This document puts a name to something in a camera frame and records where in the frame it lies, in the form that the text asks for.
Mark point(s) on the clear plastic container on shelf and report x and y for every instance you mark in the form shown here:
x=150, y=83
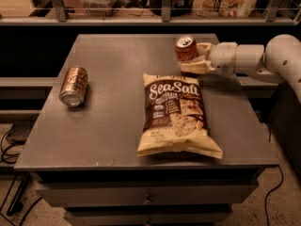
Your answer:
x=98, y=7

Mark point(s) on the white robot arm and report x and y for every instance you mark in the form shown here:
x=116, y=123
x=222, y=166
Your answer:
x=277, y=62

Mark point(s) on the gold soda can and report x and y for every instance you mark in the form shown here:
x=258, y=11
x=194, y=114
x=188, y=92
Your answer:
x=74, y=87

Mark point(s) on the red coke can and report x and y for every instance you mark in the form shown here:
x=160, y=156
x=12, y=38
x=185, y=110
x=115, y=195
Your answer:
x=186, y=48

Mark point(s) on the colourful snack bag on shelf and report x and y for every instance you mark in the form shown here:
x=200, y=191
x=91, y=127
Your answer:
x=226, y=8

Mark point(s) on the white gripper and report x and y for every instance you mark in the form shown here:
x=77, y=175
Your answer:
x=223, y=57

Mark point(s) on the grey drawer cabinet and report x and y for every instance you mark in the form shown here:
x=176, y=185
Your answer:
x=85, y=161

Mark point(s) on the metal shelf rail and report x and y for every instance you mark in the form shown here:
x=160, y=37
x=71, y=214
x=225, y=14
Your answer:
x=141, y=12

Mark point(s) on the sea salt chips bag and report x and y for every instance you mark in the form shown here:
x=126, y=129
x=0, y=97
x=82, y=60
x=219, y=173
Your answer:
x=175, y=119

